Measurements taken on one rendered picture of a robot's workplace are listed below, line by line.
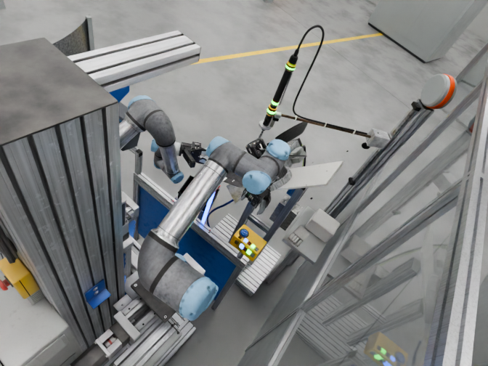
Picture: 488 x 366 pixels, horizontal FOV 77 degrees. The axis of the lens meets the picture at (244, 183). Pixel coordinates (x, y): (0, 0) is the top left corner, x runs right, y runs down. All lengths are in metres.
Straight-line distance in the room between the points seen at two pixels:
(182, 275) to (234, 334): 1.76
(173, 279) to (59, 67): 0.55
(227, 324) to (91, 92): 2.17
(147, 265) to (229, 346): 1.76
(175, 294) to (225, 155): 0.41
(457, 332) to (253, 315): 2.17
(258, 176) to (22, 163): 0.55
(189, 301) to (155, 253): 0.16
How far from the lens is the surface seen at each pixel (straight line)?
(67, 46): 3.11
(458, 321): 0.62
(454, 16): 8.47
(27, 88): 0.71
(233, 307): 2.65
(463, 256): 0.72
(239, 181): 1.67
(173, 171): 1.71
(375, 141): 1.83
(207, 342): 2.54
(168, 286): 0.87
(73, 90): 0.70
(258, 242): 1.66
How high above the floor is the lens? 2.45
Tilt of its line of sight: 48 degrees down
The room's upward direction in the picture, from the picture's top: 24 degrees clockwise
